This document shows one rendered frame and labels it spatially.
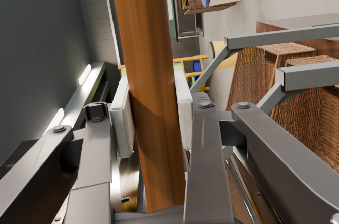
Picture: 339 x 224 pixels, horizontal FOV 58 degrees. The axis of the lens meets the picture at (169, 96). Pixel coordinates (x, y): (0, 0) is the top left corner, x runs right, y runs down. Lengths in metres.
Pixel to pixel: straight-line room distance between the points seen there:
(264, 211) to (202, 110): 1.07
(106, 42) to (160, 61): 8.84
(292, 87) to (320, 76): 0.06
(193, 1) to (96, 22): 5.11
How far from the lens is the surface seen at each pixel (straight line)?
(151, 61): 0.18
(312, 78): 0.67
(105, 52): 9.09
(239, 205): 1.21
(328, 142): 1.33
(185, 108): 0.16
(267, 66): 1.82
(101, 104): 0.16
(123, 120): 0.16
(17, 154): 1.96
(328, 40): 1.26
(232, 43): 1.10
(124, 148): 0.17
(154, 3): 0.18
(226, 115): 0.16
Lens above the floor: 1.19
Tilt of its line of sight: 1 degrees down
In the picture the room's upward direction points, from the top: 97 degrees counter-clockwise
